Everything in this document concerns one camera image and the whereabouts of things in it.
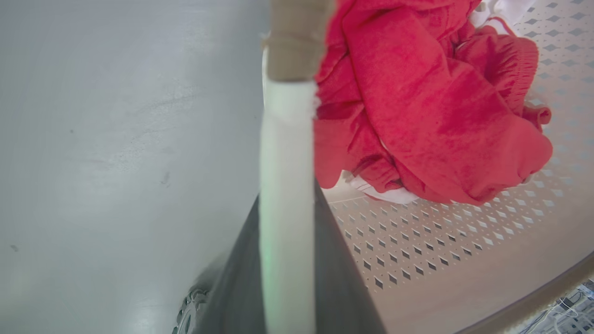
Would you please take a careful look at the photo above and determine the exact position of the red garment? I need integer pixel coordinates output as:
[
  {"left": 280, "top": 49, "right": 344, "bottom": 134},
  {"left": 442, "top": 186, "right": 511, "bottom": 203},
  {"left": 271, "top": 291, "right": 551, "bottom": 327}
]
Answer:
[{"left": 314, "top": 0, "right": 554, "bottom": 206}]

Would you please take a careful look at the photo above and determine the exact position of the thin cable bundle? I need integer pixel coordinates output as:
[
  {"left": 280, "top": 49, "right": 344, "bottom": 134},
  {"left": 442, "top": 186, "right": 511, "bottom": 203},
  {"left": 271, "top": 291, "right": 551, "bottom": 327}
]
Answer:
[{"left": 517, "top": 281, "right": 594, "bottom": 334}]

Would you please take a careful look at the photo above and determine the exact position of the white garment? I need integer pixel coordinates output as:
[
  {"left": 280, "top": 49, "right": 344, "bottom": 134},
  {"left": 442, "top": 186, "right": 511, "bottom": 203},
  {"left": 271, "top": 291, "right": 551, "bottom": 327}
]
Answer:
[
  {"left": 469, "top": 0, "right": 537, "bottom": 29},
  {"left": 342, "top": 170, "right": 420, "bottom": 205}
]

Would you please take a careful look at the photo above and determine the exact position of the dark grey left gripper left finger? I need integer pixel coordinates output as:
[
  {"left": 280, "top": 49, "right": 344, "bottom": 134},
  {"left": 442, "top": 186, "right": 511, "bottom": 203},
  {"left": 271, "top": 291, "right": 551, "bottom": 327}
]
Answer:
[{"left": 193, "top": 195, "right": 267, "bottom": 334}]

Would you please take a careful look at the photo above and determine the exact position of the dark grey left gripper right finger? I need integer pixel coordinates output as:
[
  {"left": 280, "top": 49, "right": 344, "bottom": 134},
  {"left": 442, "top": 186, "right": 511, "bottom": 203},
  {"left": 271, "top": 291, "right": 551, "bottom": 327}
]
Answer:
[{"left": 314, "top": 180, "right": 387, "bottom": 334}]

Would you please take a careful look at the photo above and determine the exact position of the white perforated laundry basket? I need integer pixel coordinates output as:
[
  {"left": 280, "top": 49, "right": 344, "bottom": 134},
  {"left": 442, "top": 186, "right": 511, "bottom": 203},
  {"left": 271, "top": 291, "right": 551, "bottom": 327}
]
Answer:
[{"left": 258, "top": 0, "right": 594, "bottom": 334}]

